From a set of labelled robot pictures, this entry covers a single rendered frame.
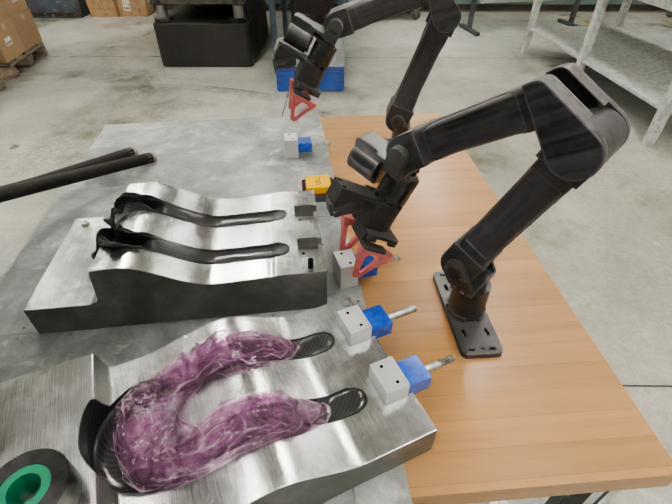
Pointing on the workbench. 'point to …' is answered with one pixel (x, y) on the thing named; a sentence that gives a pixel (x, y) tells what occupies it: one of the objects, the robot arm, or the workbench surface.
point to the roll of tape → (40, 479)
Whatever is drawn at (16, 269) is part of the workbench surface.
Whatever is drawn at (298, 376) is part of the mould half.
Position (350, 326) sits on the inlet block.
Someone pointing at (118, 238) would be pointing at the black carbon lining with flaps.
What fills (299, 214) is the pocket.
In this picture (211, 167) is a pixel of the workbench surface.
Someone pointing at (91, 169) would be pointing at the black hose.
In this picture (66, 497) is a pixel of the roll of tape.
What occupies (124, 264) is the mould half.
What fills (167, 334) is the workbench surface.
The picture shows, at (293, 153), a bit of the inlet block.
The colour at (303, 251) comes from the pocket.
